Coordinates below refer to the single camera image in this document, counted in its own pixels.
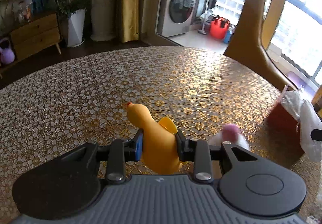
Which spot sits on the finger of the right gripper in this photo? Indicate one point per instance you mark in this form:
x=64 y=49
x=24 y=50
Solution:
x=316 y=135

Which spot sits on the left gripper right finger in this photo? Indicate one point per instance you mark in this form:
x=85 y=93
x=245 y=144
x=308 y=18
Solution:
x=185 y=147

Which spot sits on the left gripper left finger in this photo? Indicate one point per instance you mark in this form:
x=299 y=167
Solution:
x=133 y=147

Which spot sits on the yellow rubber duck toy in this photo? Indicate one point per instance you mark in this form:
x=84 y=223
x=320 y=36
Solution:
x=159 y=149

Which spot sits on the clear plastic bag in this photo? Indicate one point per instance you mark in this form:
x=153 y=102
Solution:
x=303 y=112

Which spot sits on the red rectangular storage box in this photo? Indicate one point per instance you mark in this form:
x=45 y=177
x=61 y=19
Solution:
x=283 y=130

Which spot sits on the pink white small toy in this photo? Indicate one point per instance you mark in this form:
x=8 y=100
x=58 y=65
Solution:
x=231 y=133

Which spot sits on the patterned lace tablecloth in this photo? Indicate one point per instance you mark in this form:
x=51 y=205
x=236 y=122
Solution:
x=65 y=105

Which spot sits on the brown giraffe shaped chair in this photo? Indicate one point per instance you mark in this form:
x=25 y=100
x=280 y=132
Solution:
x=251 y=38

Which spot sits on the red bucket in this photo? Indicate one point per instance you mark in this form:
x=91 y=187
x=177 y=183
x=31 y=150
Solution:
x=219 y=27

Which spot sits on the white front-load washing machine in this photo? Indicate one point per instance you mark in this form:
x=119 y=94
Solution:
x=175 y=17

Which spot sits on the purple kettlebell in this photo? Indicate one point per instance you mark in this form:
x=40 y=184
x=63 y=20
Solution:
x=7 y=55

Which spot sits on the yellow curtain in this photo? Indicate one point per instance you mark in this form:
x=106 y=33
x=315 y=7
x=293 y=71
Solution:
x=129 y=20

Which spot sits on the potted green plant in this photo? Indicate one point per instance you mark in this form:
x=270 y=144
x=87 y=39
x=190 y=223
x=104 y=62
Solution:
x=71 y=14

